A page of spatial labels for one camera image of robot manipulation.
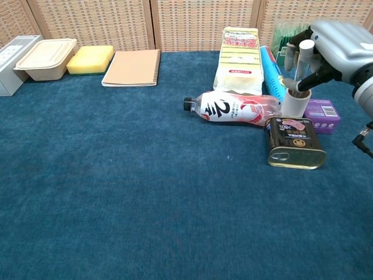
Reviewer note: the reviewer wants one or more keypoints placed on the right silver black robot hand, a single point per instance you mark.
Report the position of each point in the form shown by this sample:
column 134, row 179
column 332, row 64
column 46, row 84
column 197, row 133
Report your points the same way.
column 338, row 43

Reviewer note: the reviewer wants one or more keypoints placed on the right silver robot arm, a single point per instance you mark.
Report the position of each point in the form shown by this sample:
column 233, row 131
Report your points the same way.
column 365, row 96

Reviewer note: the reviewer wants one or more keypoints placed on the clear box green tea bags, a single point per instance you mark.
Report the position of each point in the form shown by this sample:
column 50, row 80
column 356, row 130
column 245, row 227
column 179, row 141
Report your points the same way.
column 279, row 38

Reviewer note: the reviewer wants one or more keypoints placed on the blue cling film roll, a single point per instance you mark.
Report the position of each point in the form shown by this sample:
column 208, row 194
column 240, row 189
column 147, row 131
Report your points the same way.
column 272, row 76

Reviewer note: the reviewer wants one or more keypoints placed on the small purple box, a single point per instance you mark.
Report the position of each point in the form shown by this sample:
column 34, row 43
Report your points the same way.
column 323, row 116

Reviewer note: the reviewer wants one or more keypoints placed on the yellow scouring sponge multipack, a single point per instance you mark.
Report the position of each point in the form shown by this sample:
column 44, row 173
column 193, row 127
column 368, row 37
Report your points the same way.
column 239, row 64

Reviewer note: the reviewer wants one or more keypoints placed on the black gold luncheon meat can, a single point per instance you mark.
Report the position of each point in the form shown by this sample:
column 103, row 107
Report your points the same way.
column 294, row 143

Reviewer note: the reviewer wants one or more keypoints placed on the plastic drink bottle red label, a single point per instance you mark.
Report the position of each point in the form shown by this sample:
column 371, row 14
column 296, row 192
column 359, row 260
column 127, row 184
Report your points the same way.
column 230, row 109

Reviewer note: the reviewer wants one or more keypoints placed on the brown spiral notebook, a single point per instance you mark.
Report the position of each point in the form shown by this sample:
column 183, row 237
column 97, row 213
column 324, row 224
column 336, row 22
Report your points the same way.
column 132, row 68

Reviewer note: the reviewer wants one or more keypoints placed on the yellow sponge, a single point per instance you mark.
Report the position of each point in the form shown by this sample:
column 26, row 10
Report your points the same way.
column 96, row 50
column 87, row 65

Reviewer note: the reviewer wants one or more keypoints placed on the bamboo folding screen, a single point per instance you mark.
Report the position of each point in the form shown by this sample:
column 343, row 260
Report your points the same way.
column 96, row 23

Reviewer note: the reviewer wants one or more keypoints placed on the blue carpet table mat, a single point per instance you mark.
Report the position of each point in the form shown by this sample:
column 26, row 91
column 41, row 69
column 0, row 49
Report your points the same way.
column 131, row 175

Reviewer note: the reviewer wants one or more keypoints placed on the beige lidded food container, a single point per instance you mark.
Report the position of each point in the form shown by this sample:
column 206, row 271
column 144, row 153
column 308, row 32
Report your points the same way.
column 43, row 59

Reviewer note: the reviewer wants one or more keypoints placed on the white power strip box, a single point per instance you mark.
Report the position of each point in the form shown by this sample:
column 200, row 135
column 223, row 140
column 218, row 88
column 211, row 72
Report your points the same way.
column 10, row 67

